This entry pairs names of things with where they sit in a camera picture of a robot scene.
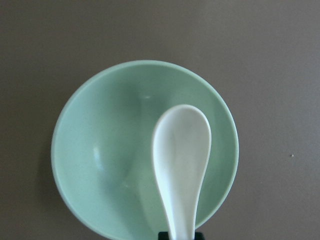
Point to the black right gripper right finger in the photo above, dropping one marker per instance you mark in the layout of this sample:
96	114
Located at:
198	236

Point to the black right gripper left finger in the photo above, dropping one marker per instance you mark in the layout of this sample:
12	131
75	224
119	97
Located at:
164	235

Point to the mint green bowl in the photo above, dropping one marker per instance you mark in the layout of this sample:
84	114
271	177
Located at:
101	147

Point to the white ceramic spoon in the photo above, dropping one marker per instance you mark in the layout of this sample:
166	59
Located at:
181	147

